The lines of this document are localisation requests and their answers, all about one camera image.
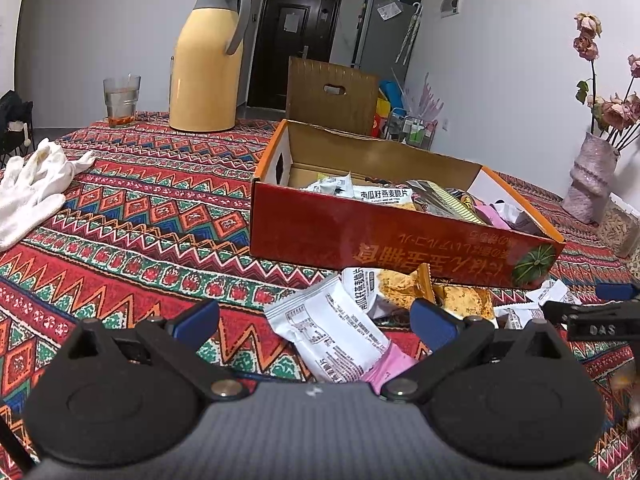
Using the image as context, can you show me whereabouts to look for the large white snack packet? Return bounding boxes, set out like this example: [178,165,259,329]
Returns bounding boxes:
[264,276,392,385]

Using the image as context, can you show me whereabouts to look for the black folding chair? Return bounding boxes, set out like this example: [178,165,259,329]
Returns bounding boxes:
[0,90,36,161]

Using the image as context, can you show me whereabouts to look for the patterned tablecloth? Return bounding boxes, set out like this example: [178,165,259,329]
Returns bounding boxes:
[0,110,640,480]

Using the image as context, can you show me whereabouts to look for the white glove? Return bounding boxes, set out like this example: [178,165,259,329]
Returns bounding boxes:
[0,156,66,253]
[27,139,97,197]

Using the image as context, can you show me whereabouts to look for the small white snack packet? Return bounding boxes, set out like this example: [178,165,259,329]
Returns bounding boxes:
[525,279,569,306]
[492,302,547,332]

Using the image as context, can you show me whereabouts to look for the clear jar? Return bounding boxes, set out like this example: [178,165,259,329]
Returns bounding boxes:
[597,197,640,259]

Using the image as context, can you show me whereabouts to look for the dark entrance door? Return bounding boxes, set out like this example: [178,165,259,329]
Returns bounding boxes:
[247,0,343,111]

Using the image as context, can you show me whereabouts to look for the metal rack cart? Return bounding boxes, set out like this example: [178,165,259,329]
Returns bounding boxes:
[382,110,439,149]

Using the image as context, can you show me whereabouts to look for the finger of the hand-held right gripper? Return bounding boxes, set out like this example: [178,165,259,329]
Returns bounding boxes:
[542,300,640,329]
[595,282,640,302]

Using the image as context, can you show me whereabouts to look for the glass cup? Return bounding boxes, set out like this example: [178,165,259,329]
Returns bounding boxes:
[103,75,142,129]

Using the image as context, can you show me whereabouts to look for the dried pink roses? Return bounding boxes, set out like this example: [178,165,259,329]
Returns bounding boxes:
[574,12,640,151]

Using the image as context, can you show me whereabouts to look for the yellow thermos jug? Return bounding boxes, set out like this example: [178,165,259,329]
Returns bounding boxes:
[168,0,252,134]

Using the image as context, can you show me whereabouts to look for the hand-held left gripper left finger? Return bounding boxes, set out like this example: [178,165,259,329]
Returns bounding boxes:
[64,299,251,402]

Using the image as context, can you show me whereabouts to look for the wooden chair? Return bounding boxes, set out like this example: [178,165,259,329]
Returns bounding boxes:
[286,57,381,136]

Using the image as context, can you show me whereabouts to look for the pile of snack packets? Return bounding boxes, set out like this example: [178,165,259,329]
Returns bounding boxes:
[300,172,546,237]

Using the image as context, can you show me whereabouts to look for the white black-label snack packet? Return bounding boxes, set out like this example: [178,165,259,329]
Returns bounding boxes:
[342,266,385,322]

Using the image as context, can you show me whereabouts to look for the orange crisp snack packet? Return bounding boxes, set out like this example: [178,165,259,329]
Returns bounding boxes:
[432,284,497,322]
[375,264,438,308]

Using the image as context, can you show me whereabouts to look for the grey fridge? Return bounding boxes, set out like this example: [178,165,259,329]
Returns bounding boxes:
[352,0,424,81]

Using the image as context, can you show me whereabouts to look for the orange cardboard box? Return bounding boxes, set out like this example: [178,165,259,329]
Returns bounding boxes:
[249,119,567,291]

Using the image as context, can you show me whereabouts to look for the blue plastic board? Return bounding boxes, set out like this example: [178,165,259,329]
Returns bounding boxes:
[379,80,406,111]

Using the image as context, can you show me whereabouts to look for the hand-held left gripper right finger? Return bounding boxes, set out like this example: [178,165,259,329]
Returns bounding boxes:
[379,298,574,405]

